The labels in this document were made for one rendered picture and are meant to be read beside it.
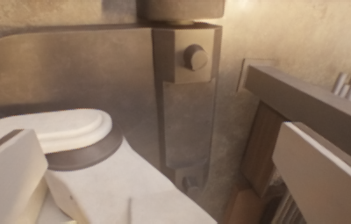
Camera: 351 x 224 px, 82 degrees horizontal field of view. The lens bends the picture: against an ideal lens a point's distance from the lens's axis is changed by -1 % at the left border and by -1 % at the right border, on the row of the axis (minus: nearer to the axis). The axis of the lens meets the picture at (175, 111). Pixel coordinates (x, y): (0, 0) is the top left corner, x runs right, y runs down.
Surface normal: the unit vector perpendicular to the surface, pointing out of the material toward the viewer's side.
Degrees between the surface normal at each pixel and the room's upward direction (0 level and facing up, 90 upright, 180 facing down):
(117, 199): 90
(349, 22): 0
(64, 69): 0
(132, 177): 90
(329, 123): 90
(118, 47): 0
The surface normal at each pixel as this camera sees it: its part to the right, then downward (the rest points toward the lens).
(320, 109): -0.97, 0.03
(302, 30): 0.24, 0.46
